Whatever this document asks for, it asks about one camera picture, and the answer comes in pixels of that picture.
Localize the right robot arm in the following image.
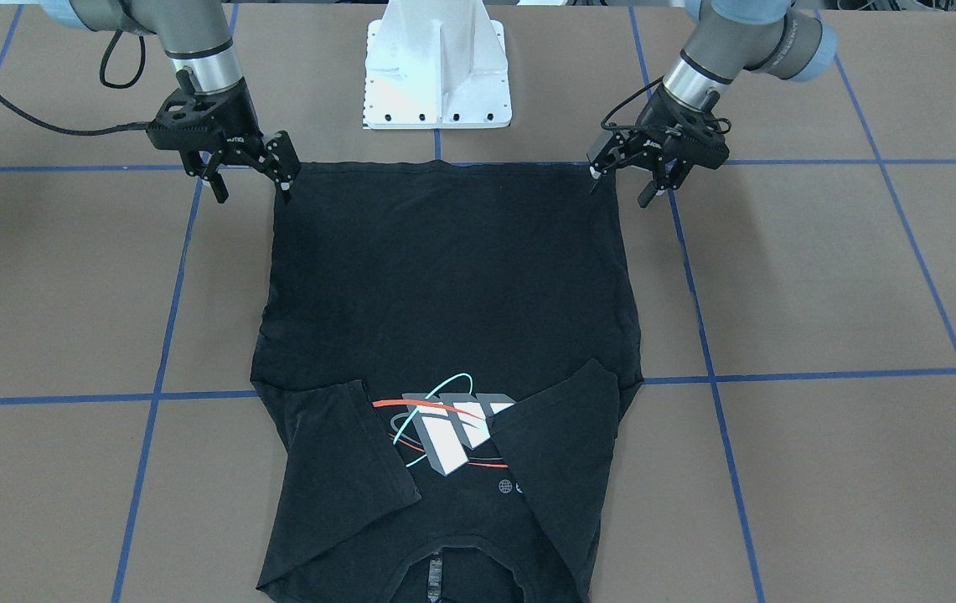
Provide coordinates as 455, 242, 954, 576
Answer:
40, 1, 301, 204

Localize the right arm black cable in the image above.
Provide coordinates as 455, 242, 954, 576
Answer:
0, 0, 160, 137

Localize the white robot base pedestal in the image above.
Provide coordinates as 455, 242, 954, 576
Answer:
362, 1, 513, 130

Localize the black graphic t-shirt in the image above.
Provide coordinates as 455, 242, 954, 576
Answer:
251, 162, 643, 602

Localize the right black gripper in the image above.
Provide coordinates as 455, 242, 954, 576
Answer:
146, 84, 302, 206

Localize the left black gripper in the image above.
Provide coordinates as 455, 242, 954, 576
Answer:
587, 92, 731, 209

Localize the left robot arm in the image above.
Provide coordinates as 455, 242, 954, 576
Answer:
587, 1, 838, 207

